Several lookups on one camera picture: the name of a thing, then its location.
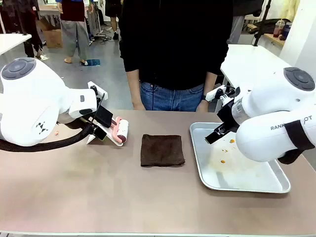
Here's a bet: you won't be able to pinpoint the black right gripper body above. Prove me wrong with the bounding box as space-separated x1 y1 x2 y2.
216 101 240 133

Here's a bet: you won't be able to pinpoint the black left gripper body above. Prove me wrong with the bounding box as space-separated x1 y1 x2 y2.
94 106 114 128

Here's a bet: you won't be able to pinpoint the pink lint roller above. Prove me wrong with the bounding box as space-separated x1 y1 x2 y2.
110 116 129 144

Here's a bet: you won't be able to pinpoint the dark brown cloth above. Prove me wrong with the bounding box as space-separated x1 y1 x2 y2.
140 134 186 168

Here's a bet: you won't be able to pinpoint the person's left forearm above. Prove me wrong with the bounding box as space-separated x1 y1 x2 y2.
201 71 218 96

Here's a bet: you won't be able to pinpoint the person's right forearm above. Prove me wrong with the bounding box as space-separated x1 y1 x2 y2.
126 70 144 106

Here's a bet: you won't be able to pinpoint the person's left hand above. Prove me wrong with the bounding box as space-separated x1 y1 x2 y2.
196 100 209 113

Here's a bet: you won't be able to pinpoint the white folded roller stand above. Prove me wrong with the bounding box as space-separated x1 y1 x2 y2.
86 124 124 147

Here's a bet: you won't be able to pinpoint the silver metal tray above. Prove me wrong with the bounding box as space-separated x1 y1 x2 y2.
189 122 291 194

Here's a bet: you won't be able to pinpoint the blue item on floor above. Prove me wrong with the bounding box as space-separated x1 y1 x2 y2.
80 58 101 67

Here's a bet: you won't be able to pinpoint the large white table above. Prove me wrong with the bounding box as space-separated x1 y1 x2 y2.
219 43 298 99

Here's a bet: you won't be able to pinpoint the person's blue jeans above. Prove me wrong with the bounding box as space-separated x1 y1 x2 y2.
139 81 205 112

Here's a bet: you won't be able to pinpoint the bystander in dark jacket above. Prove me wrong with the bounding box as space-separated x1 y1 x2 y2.
227 0 263 45

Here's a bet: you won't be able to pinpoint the wooden shelf board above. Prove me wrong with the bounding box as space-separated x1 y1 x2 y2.
263 33 286 47

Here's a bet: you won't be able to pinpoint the person's black sweater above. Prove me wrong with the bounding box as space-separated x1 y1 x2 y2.
119 0 234 91

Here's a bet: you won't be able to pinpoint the bystander in grey trousers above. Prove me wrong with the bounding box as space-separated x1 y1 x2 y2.
56 0 95 64

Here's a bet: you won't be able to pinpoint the black stand pole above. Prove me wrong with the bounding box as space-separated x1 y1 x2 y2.
253 0 273 47

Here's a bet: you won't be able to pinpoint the brown cardboard box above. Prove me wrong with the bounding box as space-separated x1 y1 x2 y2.
37 18 64 49

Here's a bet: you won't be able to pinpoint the red drink cup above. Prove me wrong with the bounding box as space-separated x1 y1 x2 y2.
273 19 285 38

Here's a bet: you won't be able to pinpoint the bystander in black shorts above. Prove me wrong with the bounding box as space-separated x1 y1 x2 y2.
105 0 122 40

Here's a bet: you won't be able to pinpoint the blue drink cup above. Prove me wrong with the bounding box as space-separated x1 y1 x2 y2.
281 22 292 40

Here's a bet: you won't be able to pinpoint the white partition panel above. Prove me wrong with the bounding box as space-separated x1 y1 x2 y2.
280 0 316 77

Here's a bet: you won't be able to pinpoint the small white table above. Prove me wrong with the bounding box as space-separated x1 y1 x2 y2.
0 33 33 57

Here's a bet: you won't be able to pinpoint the bystander in dark clothes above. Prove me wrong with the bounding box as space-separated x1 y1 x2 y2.
0 0 44 59

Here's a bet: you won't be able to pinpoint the pale yellow garment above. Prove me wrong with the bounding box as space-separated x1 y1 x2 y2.
281 0 301 22

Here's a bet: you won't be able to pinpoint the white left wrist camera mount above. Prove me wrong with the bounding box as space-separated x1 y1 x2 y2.
87 81 109 101

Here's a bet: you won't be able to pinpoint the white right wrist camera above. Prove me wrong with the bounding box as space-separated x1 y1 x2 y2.
206 84 241 106

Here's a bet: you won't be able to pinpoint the black left cable sleeve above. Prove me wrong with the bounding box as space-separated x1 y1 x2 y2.
0 122 96 153

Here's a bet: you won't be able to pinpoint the black right arm strap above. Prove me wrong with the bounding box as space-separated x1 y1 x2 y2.
277 120 316 165

